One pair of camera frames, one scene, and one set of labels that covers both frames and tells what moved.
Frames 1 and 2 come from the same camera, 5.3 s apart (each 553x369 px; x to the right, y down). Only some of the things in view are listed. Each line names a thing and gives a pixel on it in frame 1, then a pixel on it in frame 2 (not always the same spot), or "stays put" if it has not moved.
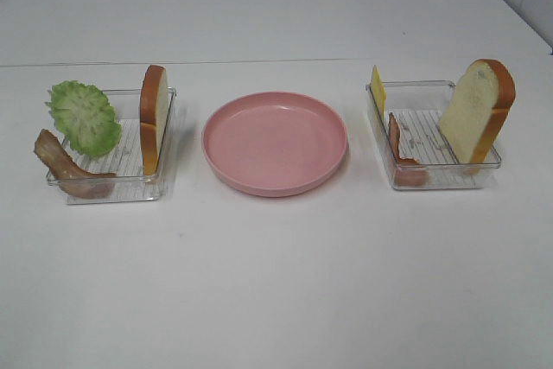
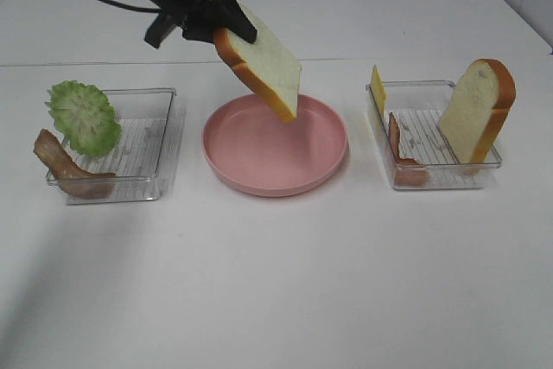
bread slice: (153, 105) → (267, 65)
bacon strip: (408, 171) stays put
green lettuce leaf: (85, 117) stays put
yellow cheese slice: (379, 91) stays put
